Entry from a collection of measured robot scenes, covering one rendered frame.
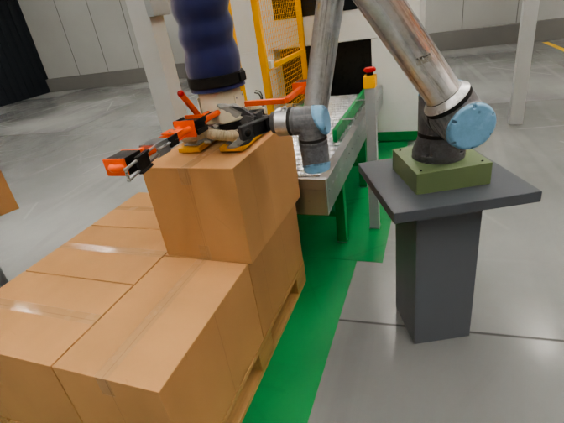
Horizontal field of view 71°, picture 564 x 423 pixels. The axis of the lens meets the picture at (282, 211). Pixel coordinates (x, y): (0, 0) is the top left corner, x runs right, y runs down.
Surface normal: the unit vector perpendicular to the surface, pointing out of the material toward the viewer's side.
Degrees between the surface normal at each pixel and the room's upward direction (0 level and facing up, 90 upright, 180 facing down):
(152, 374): 0
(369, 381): 0
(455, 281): 90
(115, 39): 90
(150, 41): 90
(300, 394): 0
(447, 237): 90
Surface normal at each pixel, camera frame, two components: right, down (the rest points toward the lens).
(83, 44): -0.27, 0.48
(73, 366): -0.14, -0.88
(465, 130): 0.09, 0.53
